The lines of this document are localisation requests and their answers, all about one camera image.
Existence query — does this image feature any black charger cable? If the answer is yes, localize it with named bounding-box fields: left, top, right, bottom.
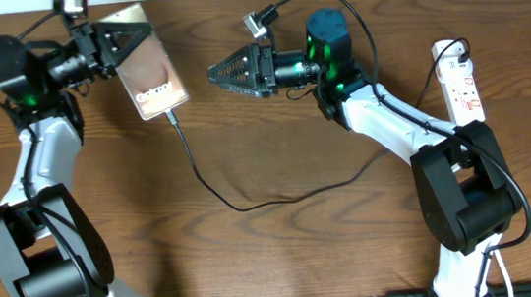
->
left=160, top=38, right=486, bottom=220

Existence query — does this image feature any white power strip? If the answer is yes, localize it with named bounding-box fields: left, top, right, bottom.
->
left=431, top=38, right=486, bottom=126

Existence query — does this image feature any white power strip cord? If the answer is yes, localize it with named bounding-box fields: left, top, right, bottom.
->
left=491, top=246, right=515, bottom=297

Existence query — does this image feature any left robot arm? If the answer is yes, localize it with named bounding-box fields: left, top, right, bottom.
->
left=0, top=22, right=152, bottom=297

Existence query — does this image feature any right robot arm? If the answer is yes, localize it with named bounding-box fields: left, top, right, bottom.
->
left=207, top=8, right=527, bottom=297

